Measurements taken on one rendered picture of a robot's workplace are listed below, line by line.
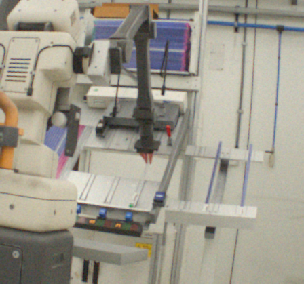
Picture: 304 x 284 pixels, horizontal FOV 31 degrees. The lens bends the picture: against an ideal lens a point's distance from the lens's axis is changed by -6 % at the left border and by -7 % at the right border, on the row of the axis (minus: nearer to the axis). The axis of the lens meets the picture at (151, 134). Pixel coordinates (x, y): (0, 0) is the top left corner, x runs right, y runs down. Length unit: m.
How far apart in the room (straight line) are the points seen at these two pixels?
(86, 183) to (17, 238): 1.23
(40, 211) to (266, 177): 3.08
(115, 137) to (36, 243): 1.49
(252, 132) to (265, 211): 0.60
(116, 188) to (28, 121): 0.83
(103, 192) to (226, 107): 2.03
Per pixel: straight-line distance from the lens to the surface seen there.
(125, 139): 2.62
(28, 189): 1.21
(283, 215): 4.14
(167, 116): 2.63
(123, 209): 2.26
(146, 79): 2.23
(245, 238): 4.16
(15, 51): 1.66
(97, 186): 2.40
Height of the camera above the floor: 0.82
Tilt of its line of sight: 5 degrees up
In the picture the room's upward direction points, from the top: 6 degrees clockwise
